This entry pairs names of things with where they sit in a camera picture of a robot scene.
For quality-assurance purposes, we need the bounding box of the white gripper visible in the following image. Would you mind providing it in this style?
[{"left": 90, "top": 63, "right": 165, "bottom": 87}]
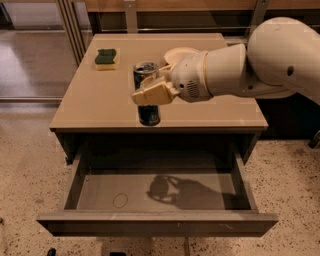
[{"left": 131, "top": 51, "right": 212, "bottom": 106}]

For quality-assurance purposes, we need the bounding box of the redbull can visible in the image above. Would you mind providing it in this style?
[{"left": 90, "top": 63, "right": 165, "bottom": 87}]
[{"left": 133, "top": 61, "right": 160, "bottom": 126}]

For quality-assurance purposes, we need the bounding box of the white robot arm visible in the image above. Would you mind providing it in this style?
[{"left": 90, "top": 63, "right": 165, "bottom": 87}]
[{"left": 131, "top": 17, "right": 320, "bottom": 106}]

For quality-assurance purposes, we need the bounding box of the tan cabinet with glass top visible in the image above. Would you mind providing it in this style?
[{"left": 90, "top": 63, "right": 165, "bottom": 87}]
[{"left": 50, "top": 34, "right": 268, "bottom": 168}]

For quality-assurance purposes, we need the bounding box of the open grey top drawer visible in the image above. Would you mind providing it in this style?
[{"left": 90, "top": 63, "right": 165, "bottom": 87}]
[{"left": 37, "top": 145, "right": 278, "bottom": 237}]

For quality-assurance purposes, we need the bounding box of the white paper bowl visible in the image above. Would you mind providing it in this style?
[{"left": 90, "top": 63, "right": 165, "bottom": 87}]
[{"left": 164, "top": 47, "right": 199, "bottom": 65}]

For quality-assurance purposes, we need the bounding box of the green yellow sponge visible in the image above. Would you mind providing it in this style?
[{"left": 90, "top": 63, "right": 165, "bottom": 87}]
[{"left": 94, "top": 48, "right": 118, "bottom": 71}]

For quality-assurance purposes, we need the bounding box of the metal window railing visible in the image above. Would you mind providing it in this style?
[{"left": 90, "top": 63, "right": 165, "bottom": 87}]
[{"left": 54, "top": 0, "right": 320, "bottom": 66}]

